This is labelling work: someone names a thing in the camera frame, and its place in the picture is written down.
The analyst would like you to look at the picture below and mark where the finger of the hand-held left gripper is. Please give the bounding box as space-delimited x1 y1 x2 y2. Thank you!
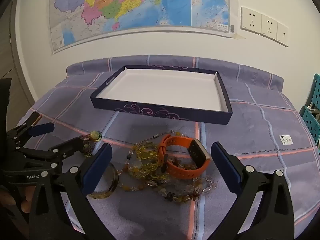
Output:
6 122 55 151
22 137 88 168

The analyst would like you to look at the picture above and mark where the black smartphone with orange edge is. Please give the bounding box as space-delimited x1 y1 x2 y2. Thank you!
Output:
19 111 42 130

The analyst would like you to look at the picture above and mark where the amber mottled bangle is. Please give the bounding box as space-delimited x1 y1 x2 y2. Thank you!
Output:
86 162 118 200

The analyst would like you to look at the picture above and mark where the white wall socket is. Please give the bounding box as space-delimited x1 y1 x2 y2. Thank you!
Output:
260 14 278 40
240 6 262 34

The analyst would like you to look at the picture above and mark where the purple plaid blanket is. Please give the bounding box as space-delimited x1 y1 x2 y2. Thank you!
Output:
5 54 320 240

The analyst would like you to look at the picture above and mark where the orange smart watch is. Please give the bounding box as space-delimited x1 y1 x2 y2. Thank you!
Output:
157 134 211 180

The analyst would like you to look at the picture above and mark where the colourful wall map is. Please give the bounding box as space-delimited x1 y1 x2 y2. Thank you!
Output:
49 0 237 54

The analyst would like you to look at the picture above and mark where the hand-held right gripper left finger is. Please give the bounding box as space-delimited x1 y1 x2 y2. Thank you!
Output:
27 142 118 240

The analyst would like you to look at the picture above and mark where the yellow and clear bead necklace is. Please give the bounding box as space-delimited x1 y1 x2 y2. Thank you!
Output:
117 140 170 192

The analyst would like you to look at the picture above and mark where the green stone cord bracelet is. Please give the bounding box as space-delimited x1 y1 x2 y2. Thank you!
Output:
79 131 102 142

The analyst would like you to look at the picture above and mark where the amber mixed bead necklace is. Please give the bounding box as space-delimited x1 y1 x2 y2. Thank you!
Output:
135 130 217 204

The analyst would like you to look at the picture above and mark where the teal plastic basket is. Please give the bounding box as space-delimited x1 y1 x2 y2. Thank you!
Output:
299 74 320 145

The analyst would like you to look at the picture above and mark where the dark purple shallow box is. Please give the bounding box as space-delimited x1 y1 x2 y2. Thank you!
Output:
90 65 233 125

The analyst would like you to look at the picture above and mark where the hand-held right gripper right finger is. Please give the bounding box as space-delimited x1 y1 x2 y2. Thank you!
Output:
211 142 295 240

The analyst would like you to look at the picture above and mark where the person's left hand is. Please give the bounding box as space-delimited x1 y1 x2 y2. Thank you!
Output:
0 185 34 214

